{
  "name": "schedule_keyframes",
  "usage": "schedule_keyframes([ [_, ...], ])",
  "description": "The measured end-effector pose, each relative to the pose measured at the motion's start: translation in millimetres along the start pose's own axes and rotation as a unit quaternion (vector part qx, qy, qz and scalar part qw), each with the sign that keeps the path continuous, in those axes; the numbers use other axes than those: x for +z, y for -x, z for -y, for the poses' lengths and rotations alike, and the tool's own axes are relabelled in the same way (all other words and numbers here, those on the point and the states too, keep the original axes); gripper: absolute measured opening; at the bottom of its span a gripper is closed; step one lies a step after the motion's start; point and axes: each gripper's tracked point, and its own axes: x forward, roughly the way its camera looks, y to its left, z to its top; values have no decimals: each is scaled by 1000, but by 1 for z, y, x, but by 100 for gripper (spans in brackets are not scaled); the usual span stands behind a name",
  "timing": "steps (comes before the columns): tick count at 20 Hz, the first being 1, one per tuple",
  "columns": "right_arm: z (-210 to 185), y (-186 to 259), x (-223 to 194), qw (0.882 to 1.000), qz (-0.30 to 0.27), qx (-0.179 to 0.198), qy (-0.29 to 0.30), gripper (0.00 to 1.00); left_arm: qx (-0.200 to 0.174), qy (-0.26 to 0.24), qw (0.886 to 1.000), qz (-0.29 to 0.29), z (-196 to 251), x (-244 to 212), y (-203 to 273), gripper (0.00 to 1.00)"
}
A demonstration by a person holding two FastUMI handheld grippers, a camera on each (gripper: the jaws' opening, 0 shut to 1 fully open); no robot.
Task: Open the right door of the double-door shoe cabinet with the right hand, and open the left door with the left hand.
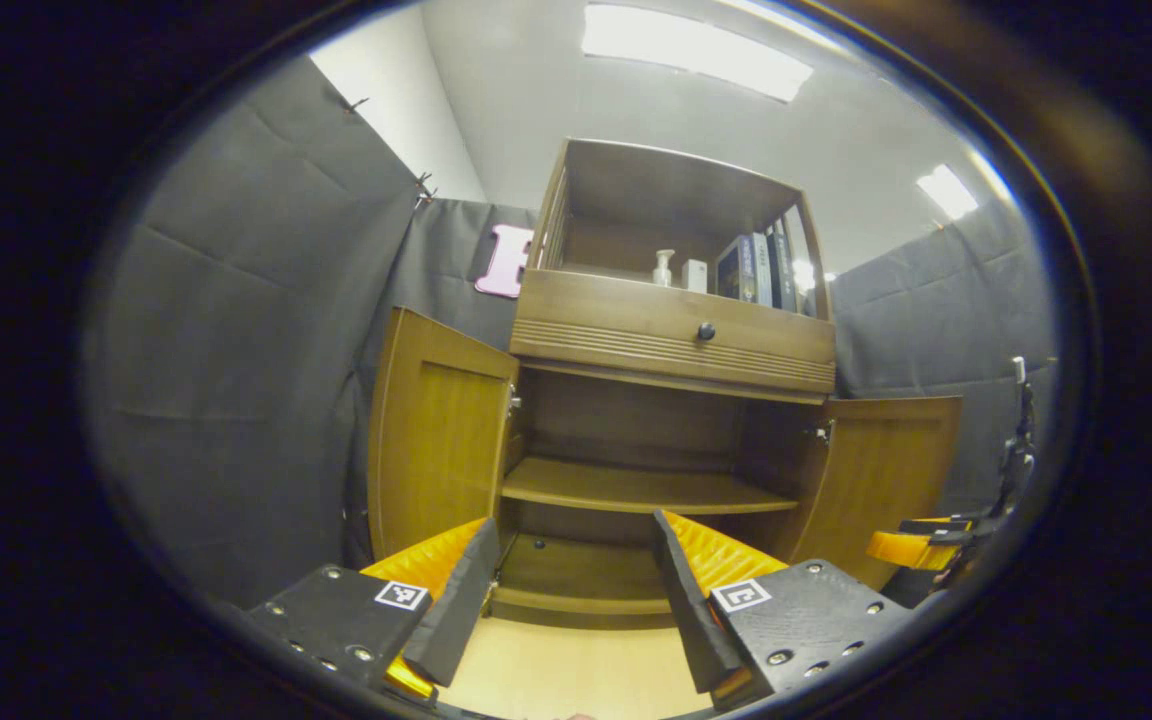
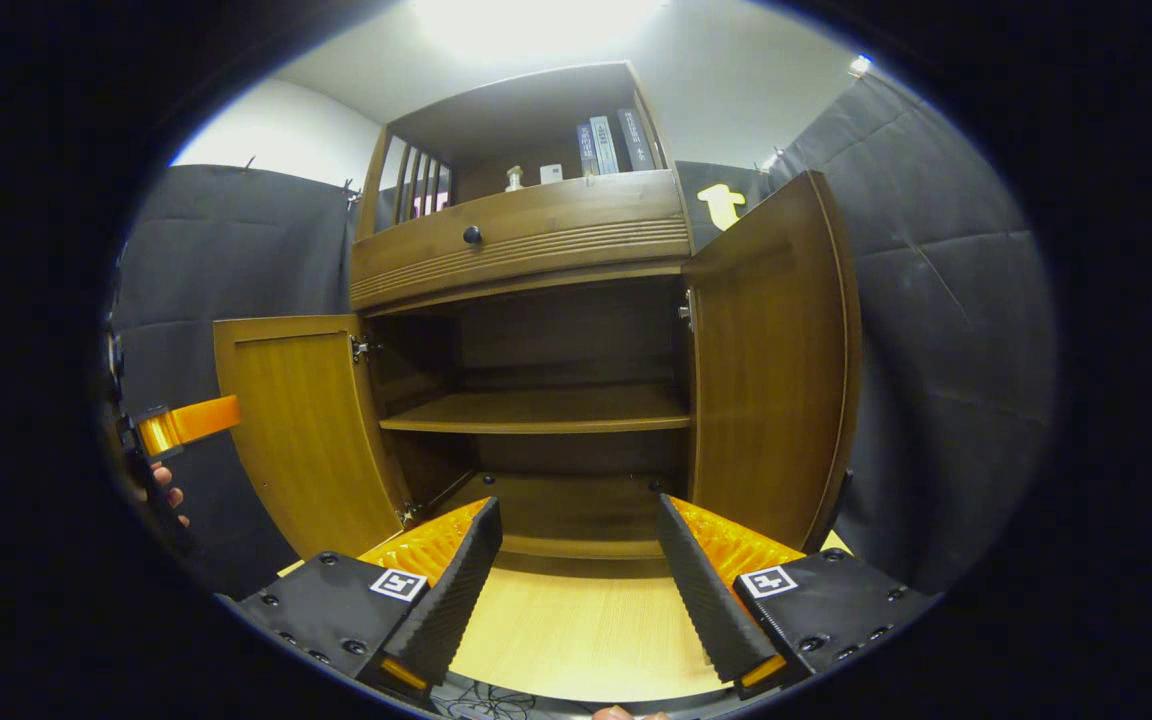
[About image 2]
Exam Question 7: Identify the large ceiling light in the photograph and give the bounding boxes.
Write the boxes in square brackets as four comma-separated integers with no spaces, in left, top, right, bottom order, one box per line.
[411,0,672,61]

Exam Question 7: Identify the wooden drawer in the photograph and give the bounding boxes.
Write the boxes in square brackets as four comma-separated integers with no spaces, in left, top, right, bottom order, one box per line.
[349,168,694,311]

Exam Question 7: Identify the wooden inner shelf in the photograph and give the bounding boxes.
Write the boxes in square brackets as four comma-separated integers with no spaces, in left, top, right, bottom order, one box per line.
[379,383,692,435]

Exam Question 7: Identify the grey book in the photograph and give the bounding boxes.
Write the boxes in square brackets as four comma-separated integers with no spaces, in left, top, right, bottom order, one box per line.
[590,115,622,175]

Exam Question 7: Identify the wooden shoe cabinet door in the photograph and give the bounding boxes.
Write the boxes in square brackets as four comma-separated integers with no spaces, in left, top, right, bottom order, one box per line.
[213,314,415,561]
[681,170,862,554]

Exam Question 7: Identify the black backdrop cloth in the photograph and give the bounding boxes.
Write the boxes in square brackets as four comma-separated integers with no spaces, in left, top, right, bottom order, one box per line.
[111,75,1057,601]

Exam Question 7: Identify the wooden double-door shoe cabinet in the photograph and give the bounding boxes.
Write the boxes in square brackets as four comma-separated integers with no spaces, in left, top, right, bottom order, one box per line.
[213,62,862,561]

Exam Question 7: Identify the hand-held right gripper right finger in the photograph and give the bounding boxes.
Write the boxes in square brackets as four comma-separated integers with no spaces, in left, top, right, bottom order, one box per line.
[656,493,940,701]

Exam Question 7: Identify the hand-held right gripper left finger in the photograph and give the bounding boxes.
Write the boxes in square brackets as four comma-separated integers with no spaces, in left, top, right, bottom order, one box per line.
[236,497,504,696]

